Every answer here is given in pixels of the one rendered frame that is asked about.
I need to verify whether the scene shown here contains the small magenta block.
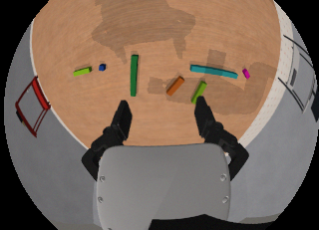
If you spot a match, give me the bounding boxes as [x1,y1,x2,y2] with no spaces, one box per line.
[242,69,250,79]

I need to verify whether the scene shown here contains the orange rod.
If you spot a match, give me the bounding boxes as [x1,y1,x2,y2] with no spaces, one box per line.
[166,76,184,96]

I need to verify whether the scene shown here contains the lime green rod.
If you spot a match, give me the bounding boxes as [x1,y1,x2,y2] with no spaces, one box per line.
[73,67,92,77]
[191,81,207,104]

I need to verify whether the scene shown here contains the turquoise rod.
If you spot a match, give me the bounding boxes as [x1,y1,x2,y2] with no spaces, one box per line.
[190,64,238,79]

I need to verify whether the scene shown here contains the green flat bar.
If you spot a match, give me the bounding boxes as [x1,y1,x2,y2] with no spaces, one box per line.
[131,55,139,97]

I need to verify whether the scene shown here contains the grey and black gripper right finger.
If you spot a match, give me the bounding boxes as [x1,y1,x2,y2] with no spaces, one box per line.
[194,96,249,181]

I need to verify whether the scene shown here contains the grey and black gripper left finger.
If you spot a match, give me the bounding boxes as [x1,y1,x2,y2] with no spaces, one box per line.
[82,100,133,181]

